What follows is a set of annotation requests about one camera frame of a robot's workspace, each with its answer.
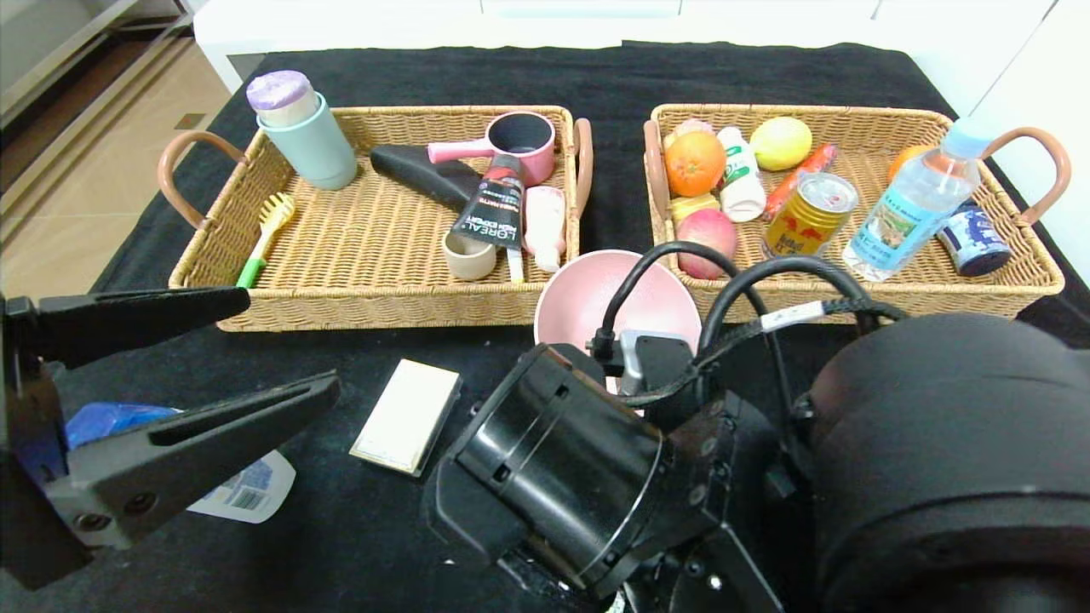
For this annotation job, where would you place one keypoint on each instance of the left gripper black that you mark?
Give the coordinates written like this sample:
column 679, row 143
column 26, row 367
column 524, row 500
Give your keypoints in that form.
column 19, row 443

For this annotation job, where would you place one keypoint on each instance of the pink bowl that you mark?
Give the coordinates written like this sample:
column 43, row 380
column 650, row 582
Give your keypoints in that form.
column 579, row 298

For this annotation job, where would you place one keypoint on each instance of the red peach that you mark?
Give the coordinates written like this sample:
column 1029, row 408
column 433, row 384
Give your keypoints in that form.
column 707, row 232

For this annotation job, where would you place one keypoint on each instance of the gold drink can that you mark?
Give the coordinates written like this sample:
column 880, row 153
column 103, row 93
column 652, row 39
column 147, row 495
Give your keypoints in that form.
column 805, row 221

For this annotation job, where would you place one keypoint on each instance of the white shampoo bottle blue cap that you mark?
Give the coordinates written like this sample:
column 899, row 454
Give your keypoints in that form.
column 247, row 494

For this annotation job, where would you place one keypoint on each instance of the black table cloth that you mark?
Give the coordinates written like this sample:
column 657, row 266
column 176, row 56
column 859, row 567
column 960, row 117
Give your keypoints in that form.
column 341, row 349

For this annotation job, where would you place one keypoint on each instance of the yellow green dish brush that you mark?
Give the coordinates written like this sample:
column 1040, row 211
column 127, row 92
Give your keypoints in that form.
column 274, row 213

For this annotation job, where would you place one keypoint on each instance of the flat white cardboard box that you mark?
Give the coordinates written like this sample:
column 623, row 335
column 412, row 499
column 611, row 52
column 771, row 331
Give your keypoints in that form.
column 407, row 417

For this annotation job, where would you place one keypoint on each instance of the teal plastic cup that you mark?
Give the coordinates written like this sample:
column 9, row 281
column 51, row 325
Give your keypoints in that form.
column 317, row 151

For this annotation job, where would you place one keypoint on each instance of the purple capped beige container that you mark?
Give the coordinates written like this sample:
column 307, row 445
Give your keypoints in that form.
column 281, row 92

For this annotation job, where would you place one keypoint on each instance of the small beige cup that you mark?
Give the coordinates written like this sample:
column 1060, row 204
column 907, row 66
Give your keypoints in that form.
column 467, row 265

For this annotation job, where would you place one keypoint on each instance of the grey low shelf unit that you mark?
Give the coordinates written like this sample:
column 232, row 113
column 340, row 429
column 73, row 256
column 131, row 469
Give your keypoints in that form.
column 51, row 51

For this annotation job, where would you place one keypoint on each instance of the black plastic tool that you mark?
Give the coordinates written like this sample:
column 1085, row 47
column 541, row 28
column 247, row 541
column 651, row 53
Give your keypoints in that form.
column 415, row 169

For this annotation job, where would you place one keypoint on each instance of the thin white stick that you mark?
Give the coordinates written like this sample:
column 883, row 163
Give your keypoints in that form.
column 516, row 268

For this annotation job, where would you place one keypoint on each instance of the black L'Oreal tube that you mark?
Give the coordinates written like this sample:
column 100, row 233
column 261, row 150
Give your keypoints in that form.
column 492, row 211

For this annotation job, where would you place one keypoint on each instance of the small pink bottle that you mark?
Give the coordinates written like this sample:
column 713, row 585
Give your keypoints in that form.
column 543, row 220

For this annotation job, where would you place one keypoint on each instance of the white low bench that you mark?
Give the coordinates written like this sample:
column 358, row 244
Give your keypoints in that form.
column 383, row 25

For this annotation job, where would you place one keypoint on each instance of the small yellow pudding cup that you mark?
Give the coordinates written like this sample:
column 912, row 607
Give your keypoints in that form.
column 691, row 204

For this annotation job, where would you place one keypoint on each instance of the orange fruit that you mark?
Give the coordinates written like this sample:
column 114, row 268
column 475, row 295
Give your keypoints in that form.
column 905, row 162
column 694, row 163

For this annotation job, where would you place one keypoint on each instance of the small pink fruit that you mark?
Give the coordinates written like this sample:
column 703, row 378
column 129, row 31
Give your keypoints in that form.
column 692, row 126

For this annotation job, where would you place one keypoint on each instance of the white yogurt drink bottle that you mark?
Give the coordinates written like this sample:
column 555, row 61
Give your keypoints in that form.
column 741, row 189

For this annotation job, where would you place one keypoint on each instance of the yellow lemon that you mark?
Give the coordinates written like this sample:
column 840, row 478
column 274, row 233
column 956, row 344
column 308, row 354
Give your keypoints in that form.
column 779, row 143

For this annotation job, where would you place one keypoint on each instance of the red wrapped sausage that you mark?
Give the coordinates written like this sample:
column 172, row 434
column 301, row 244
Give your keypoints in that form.
column 809, row 162

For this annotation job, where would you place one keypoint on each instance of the clear water bottle blue cap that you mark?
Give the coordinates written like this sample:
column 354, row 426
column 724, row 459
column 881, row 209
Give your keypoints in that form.
column 911, row 209

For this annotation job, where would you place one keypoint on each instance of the dark blue round jar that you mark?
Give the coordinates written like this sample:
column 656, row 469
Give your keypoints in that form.
column 975, row 243

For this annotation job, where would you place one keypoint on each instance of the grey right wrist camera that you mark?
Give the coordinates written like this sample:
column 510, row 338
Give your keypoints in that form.
column 634, row 358

